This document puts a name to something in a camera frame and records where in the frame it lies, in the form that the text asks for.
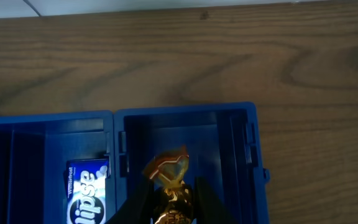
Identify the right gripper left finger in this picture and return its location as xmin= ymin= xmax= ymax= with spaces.
xmin=104 ymin=177 xmax=155 ymax=224

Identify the blue candy pack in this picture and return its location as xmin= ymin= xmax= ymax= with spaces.
xmin=64 ymin=158 xmax=110 ymax=224

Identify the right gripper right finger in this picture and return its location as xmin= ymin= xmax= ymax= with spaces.
xmin=193 ymin=176 xmax=239 ymax=224

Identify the gold candy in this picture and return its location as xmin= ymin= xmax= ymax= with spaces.
xmin=142 ymin=144 xmax=195 ymax=224

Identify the blue tray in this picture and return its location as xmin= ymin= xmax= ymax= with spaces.
xmin=0 ymin=101 xmax=271 ymax=224

